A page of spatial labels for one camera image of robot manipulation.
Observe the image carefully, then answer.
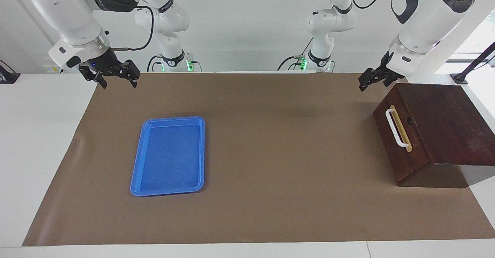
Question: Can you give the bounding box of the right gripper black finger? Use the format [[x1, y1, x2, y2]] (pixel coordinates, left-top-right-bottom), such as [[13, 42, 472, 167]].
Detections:
[[116, 60, 140, 87], [79, 67, 108, 89]]

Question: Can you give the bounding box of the white drawer handle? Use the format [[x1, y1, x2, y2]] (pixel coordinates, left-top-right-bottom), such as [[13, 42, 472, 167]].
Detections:
[[386, 108, 410, 148]]

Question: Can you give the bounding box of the tan handle backplate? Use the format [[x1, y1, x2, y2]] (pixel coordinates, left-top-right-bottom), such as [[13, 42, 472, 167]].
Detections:
[[389, 104, 413, 152]]

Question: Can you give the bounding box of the wooden drawer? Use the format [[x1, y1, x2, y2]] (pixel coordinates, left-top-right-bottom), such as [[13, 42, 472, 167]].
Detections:
[[373, 84, 432, 187]]

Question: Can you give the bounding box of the dark wooden cabinet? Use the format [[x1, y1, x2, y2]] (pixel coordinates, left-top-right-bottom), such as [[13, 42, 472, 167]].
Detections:
[[394, 83, 495, 189]]

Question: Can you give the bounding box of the black stand base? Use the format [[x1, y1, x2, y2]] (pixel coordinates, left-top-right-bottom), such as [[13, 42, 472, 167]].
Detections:
[[0, 60, 20, 84]]

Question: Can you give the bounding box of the bright window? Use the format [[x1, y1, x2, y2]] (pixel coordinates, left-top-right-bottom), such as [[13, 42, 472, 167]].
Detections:
[[435, 10, 495, 75]]

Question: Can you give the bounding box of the blue plastic tray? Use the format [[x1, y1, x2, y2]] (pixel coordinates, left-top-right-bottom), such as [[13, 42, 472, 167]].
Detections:
[[130, 116, 205, 197]]

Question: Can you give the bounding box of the brown table mat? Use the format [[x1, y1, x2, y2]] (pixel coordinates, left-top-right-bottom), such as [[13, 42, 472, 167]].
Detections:
[[22, 72, 495, 247]]

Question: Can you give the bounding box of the black base cable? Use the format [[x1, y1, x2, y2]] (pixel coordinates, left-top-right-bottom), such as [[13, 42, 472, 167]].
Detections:
[[146, 54, 165, 73], [277, 38, 314, 71]]

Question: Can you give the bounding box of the white wall outlet box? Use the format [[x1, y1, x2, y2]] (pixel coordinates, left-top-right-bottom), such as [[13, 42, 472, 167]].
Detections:
[[43, 65, 80, 74]]

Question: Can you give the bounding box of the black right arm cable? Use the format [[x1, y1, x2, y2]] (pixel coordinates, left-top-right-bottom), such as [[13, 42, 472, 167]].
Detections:
[[112, 6, 155, 51]]

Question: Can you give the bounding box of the black camera stand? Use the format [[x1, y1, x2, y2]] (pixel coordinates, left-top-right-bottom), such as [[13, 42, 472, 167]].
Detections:
[[451, 41, 495, 85]]

